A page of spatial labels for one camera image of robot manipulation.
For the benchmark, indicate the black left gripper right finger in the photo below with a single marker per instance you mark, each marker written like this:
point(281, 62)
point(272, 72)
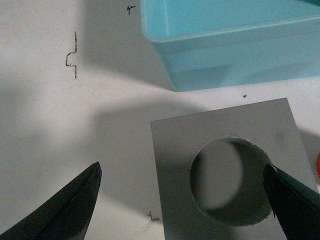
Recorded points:
point(295, 205)

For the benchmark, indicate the gray block with round hole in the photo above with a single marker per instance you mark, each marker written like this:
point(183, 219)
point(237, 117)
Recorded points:
point(210, 170)

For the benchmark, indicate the light blue plastic box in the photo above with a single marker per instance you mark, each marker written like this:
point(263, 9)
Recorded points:
point(205, 44)

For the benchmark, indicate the orange cylinder with white text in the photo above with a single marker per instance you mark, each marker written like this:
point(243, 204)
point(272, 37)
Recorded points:
point(317, 166)

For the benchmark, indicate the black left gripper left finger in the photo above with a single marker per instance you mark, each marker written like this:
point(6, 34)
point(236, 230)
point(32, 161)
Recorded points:
point(66, 215)

